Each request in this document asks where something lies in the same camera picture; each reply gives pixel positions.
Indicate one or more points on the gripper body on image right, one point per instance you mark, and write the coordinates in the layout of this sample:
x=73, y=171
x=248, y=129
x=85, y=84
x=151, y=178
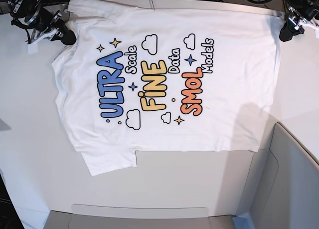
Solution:
x=296, y=22

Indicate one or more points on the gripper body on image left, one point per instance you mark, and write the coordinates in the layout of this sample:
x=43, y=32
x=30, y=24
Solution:
x=44, y=24

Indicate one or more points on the white printed t-shirt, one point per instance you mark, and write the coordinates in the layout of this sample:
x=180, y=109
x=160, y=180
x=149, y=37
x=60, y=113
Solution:
x=140, y=79

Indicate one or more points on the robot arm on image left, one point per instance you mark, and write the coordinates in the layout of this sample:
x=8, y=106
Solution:
x=19, y=9

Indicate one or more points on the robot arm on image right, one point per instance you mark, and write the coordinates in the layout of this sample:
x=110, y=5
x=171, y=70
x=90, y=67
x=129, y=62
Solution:
x=303, y=6

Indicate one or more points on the grey side panel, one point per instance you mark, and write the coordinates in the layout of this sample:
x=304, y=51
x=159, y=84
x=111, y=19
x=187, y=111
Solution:
x=282, y=187

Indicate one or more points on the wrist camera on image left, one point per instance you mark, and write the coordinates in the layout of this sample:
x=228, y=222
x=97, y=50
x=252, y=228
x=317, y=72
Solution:
x=32, y=48

